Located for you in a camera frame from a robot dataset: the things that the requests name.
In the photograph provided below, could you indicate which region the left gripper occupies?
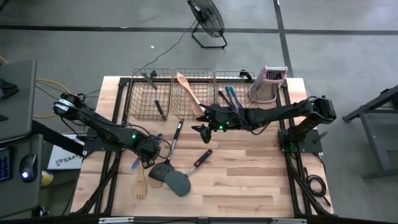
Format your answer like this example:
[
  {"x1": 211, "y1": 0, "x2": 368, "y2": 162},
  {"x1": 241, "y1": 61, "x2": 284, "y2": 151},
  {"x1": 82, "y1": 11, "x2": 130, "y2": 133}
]
[{"x1": 132, "y1": 133, "x2": 160, "y2": 170}]

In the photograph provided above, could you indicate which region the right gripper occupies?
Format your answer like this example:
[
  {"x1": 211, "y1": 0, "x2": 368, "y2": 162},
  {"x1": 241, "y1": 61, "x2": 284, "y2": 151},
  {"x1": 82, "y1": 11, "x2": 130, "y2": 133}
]
[{"x1": 191, "y1": 104, "x2": 251, "y2": 144}]

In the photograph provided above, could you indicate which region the slotted black steel-handled spatula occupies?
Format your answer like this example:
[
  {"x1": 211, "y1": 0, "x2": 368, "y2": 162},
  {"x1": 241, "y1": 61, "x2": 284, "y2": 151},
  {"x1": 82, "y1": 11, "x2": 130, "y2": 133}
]
[{"x1": 148, "y1": 119, "x2": 185, "y2": 183}]

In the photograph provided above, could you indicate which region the plain wooden spatula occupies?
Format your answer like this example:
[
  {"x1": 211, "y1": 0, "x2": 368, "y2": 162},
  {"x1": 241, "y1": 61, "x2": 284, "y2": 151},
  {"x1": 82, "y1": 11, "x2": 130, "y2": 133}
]
[{"x1": 147, "y1": 167, "x2": 164, "y2": 189}]

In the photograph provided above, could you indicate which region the wooden fork spoon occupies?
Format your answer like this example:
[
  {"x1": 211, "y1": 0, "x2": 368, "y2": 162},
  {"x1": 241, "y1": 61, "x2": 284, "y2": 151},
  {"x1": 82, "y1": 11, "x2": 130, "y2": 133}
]
[{"x1": 133, "y1": 166, "x2": 148, "y2": 201}]

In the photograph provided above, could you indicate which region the rounded grey spatula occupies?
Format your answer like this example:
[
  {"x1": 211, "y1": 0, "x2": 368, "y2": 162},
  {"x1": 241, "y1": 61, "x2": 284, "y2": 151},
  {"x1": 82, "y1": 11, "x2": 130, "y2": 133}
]
[{"x1": 164, "y1": 148, "x2": 214, "y2": 198}]

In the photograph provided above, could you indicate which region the rectangular grey spatula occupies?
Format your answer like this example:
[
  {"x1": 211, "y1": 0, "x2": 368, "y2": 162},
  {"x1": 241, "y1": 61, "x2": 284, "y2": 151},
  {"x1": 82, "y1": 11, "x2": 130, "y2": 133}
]
[{"x1": 141, "y1": 72, "x2": 168, "y2": 121}]

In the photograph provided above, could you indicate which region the slotted wooden spatula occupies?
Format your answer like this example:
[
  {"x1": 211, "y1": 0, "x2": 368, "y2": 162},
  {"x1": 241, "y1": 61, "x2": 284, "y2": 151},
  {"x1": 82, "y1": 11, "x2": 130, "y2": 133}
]
[{"x1": 175, "y1": 72, "x2": 206, "y2": 118}]

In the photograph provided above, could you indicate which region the white printed cardboard box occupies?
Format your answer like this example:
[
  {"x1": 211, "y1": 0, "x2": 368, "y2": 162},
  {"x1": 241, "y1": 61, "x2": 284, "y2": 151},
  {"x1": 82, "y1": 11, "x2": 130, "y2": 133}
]
[{"x1": 47, "y1": 144, "x2": 84, "y2": 171}]

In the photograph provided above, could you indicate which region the black desk support bar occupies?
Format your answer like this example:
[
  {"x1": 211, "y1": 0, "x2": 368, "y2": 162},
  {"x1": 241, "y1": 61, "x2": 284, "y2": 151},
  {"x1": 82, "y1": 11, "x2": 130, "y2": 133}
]
[{"x1": 30, "y1": 119, "x2": 90, "y2": 158}]

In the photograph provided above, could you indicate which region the yellow cup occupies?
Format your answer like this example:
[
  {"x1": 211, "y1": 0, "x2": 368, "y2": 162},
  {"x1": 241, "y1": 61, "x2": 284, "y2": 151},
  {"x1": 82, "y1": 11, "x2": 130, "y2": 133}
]
[{"x1": 40, "y1": 170, "x2": 54, "y2": 187}]

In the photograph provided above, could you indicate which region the black floor fan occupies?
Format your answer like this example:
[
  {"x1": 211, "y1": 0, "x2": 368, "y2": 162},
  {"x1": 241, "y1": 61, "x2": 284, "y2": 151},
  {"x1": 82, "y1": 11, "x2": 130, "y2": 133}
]
[{"x1": 187, "y1": 0, "x2": 228, "y2": 50}]

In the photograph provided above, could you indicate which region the black rig crossbar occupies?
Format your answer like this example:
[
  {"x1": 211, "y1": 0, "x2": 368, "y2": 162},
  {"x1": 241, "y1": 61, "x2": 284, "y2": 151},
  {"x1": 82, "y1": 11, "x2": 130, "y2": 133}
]
[{"x1": 0, "y1": 213, "x2": 398, "y2": 224}]

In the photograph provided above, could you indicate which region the black clamp lever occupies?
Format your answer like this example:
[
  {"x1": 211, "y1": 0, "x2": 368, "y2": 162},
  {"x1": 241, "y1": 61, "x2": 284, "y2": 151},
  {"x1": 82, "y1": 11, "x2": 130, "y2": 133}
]
[{"x1": 313, "y1": 130, "x2": 329, "y2": 144}]

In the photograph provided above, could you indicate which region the black computer mouse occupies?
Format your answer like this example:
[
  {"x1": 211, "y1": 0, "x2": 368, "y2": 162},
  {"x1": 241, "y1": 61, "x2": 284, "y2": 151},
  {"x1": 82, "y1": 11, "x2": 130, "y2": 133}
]
[{"x1": 19, "y1": 152, "x2": 39, "y2": 184}]

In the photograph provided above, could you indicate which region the grey desk with keyboard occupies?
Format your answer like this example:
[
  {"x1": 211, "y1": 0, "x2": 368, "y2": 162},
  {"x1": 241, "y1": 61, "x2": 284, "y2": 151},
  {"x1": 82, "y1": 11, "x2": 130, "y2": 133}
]
[{"x1": 0, "y1": 133, "x2": 44, "y2": 220}]

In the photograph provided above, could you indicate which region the grey desk top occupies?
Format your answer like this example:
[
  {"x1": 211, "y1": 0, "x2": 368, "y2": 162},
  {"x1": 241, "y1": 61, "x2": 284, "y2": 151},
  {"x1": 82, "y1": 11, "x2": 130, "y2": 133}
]
[{"x1": 0, "y1": 58, "x2": 37, "y2": 144}]

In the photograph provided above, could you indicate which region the backlit keyboard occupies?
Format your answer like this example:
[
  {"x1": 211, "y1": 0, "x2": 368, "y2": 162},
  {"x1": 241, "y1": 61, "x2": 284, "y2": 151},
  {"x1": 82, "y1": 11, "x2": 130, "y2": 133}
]
[{"x1": 0, "y1": 146, "x2": 14, "y2": 184}]

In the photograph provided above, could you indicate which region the black object on desk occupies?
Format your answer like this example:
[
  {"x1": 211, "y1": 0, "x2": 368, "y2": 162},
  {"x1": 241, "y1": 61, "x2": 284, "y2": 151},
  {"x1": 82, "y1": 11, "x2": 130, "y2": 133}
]
[{"x1": 0, "y1": 77, "x2": 20, "y2": 100}]

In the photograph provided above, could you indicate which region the copper wire basket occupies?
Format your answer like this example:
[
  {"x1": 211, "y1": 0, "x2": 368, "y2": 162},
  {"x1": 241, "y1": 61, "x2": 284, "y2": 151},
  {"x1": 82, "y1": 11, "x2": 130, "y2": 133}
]
[
  {"x1": 170, "y1": 68, "x2": 217, "y2": 121},
  {"x1": 213, "y1": 68, "x2": 259, "y2": 121},
  {"x1": 126, "y1": 68, "x2": 174, "y2": 121}
]

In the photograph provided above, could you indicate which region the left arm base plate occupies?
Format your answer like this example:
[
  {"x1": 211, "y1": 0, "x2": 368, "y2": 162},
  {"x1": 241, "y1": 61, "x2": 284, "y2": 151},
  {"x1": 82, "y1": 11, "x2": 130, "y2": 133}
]
[{"x1": 83, "y1": 128, "x2": 128, "y2": 152}]

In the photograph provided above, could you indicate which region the silver bracket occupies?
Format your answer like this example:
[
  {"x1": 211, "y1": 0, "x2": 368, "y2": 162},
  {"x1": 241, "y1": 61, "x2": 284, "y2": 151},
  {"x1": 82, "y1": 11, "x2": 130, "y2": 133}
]
[
  {"x1": 271, "y1": 217, "x2": 308, "y2": 224},
  {"x1": 98, "y1": 217, "x2": 135, "y2": 224}
]

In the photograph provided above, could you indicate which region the pink handled box grater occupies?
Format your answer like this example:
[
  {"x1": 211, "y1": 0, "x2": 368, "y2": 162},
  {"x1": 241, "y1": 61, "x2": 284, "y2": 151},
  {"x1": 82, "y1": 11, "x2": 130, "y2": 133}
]
[{"x1": 248, "y1": 65, "x2": 289, "y2": 104}]

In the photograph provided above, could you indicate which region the black fan power cable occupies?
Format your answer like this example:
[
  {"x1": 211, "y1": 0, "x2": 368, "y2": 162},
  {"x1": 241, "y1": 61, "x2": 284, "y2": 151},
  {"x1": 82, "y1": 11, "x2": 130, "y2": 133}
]
[{"x1": 133, "y1": 20, "x2": 198, "y2": 75}]

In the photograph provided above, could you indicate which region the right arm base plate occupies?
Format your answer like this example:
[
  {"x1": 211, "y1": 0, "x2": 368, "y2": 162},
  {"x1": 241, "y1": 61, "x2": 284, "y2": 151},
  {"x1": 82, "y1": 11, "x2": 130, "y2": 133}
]
[{"x1": 277, "y1": 128, "x2": 324, "y2": 154}]

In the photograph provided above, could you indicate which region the coiled black cable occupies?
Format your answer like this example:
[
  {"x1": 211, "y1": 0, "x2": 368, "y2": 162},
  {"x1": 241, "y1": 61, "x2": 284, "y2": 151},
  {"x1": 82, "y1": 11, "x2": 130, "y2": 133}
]
[{"x1": 303, "y1": 166, "x2": 332, "y2": 208}]

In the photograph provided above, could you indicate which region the black floor cable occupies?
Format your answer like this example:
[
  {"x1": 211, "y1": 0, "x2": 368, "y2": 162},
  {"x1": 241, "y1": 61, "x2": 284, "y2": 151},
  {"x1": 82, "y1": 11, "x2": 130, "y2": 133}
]
[{"x1": 34, "y1": 83, "x2": 101, "y2": 125}]

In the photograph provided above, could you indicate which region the yellow extension cable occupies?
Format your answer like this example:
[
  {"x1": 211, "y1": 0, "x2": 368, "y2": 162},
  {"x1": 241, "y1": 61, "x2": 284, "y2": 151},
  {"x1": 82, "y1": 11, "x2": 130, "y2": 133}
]
[{"x1": 0, "y1": 55, "x2": 74, "y2": 119}]

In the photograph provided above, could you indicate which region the black desk leg frame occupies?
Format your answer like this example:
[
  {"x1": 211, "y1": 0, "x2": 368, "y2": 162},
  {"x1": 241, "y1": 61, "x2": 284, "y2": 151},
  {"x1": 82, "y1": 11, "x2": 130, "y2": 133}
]
[{"x1": 341, "y1": 83, "x2": 398, "y2": 181}]

